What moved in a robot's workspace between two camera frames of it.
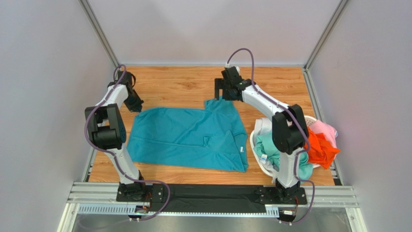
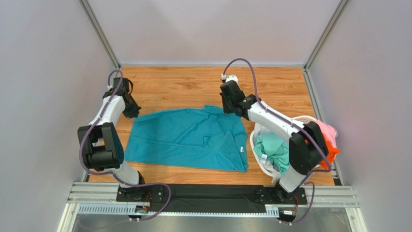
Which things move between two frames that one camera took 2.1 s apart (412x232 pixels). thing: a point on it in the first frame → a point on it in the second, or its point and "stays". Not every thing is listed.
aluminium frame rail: (101, 198) stays
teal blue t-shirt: (212, 136) stays
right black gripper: (220, 83) → (229, 105)
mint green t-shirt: (265, 145) stays
